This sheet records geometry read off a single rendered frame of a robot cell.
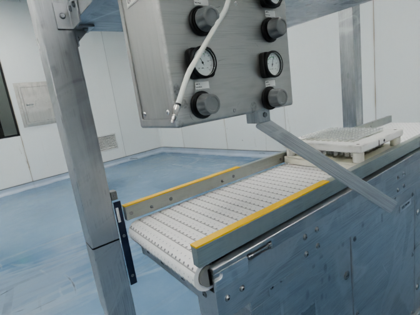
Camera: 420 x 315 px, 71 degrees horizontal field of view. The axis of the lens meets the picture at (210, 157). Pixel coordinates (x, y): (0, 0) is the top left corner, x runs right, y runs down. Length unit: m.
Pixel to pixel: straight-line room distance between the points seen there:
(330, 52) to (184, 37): 3.75
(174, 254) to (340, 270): 0.51
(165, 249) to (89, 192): 0.21
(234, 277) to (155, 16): 0.39
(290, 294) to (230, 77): 0.51
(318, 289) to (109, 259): 0.50
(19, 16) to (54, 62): 5.18
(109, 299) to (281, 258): 0.39
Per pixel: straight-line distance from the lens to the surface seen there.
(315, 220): 0.64
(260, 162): 0.89
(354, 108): 1.37
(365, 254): 1.01
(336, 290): 0.91
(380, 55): 3.90
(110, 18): 0.65
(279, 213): 0.54
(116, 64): 6.23
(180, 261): 0.50
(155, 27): 0.37
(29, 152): 5.53
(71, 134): 0.63
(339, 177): 0.57
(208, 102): 0.35
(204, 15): 0.37
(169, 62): 0.35
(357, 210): 0.79
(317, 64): 4.15
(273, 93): 0.44
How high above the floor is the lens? 1.06
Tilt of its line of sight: 12 degrees down
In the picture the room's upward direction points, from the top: 8 degrees counter-clockwise
